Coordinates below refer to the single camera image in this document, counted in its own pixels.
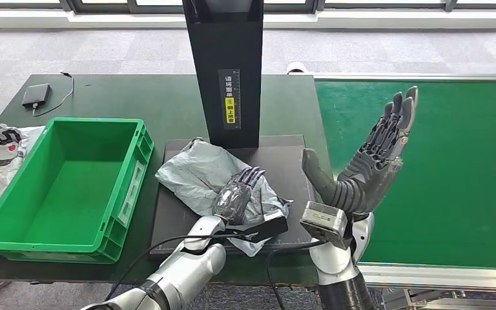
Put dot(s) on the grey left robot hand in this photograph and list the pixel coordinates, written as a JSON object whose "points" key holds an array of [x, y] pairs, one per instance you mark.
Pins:
{"points": [[233, 199]]}

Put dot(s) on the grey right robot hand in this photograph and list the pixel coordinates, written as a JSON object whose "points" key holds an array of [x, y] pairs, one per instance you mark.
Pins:
{"points": [[367, 175]]}

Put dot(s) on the grey parcel bag brown print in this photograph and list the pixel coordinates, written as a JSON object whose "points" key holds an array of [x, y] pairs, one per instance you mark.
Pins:
{"points": [[196, 175]]}

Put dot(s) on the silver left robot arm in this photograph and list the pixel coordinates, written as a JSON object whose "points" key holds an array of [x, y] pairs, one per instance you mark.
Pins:
{"points": [[188, 265]]}

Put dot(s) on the green conveyor belt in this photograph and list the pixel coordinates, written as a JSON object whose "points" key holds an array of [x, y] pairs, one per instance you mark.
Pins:
{"points": [[453, 171]]}

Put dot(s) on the black inbound scanner machine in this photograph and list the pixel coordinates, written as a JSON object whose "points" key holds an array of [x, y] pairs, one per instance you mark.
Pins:
{"points": [[231, 43]]}

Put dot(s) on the black yellow label sticker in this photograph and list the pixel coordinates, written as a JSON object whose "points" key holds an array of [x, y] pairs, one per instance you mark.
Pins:
{"points": [[229, 98]]}

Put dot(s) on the white round roller end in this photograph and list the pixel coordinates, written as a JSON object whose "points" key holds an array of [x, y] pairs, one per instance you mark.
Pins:
{"points": [[297, 68]]}

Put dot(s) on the dark green table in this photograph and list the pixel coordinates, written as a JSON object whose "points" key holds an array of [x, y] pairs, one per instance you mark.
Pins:
{"points": [[145, 102]]}

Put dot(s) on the green plastic crate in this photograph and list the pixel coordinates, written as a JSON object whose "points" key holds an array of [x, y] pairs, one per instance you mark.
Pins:
{"points": [[59, 192]]}

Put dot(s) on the black power bank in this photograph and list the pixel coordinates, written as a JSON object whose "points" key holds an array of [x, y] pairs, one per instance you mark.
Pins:
{"points": [[36, 95]]}

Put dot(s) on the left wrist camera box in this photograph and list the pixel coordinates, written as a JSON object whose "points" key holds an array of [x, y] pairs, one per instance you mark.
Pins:
{"points": [[273, 227]]}

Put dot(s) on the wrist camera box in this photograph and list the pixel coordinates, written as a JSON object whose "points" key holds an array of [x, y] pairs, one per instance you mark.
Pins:
{"points": [[323, 218], [273, 227]]}

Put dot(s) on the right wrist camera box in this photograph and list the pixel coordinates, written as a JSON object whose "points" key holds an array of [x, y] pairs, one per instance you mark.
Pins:
{"points": [[323, 218]]}

